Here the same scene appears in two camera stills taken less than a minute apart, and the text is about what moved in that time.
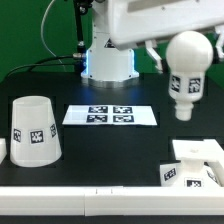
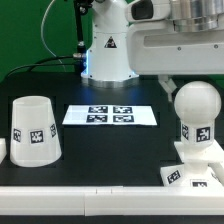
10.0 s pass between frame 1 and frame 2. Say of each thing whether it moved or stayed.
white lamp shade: stayed
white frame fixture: stayed
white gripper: moved
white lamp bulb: moved
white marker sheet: stayed
